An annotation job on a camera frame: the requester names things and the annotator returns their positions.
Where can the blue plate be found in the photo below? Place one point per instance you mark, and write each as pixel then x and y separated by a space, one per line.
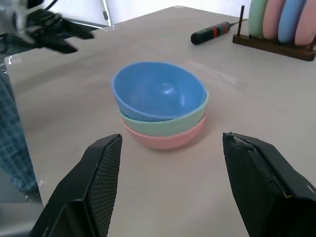
pixel 290 22

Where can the white stand pole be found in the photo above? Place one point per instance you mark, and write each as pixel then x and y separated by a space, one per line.
pixel 106 12

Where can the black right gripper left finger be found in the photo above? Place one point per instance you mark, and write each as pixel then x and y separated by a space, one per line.
pixel 81 195

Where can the green plate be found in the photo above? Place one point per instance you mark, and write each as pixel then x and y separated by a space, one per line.
pixel 256 17

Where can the pink bowl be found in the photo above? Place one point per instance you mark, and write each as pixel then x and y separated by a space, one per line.
pixel 163 142

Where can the blue plaid trouser leg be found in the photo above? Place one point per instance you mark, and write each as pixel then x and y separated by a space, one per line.
pixel 13 138

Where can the black screwdriver with red band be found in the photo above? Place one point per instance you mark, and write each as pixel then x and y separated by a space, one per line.
pixel 209 31

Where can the green bowl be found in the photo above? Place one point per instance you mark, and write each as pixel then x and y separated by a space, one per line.
pixel 160 127

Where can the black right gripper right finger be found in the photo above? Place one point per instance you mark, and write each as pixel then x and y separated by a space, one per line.
pixel 261 187

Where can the dark wooden plate rack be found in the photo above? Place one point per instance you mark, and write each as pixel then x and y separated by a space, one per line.
pixel 269 45

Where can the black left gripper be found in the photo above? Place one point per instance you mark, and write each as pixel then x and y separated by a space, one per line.
pixel 40 26

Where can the pink plate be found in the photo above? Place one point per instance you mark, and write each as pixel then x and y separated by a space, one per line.
pixel 272 19
pixel 307 27

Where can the blue bowl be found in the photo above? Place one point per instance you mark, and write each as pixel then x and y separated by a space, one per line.
pixel 158 89

